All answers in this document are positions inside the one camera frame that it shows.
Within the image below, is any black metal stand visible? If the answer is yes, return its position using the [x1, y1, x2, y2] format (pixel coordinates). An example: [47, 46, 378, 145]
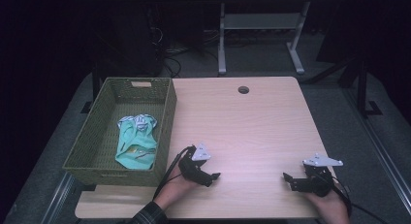
[354, 57, 384, 119]

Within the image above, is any person's right hand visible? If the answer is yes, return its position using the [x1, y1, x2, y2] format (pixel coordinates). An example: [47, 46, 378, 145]
[303, 184, 352, 224]

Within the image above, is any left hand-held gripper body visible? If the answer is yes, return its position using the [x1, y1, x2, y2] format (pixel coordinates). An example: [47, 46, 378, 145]
[177, 143, 212, 187]

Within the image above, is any aluminium floor rail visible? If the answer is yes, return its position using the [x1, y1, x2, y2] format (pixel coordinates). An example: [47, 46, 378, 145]
[40, 171, 76, 224]
[341, 86, 411, 216]

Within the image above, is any green woven basket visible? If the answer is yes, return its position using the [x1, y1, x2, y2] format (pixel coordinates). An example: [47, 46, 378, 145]
[62, 76, 178, 188]

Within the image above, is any grey metal table frame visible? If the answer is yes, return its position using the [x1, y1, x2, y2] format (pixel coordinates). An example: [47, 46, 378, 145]
[217, 0, 312, 77]

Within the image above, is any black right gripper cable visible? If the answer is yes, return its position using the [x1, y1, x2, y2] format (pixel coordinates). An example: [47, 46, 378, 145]
[331, 179, 393, 224]

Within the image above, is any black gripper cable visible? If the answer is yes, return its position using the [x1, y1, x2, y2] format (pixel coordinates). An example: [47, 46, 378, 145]
[331, 179, 393, 224]
[152, 145, 197, 201]

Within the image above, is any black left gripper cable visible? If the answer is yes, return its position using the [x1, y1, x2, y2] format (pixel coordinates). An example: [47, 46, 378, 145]
[152, 145, 197, 201]

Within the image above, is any tangle of black floor cables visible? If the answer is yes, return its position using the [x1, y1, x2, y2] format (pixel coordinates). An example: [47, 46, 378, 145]
[146, 24, 221, 79]

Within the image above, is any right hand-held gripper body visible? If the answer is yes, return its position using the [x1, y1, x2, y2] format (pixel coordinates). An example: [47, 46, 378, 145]
[301, 152, 344, 199]

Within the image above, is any person's left hand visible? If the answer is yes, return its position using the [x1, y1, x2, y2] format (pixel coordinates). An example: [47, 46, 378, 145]
[153, 167, 202, 211]

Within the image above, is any teal baby bib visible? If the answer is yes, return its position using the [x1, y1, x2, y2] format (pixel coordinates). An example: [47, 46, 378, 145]
[114, 113, 159, 171]

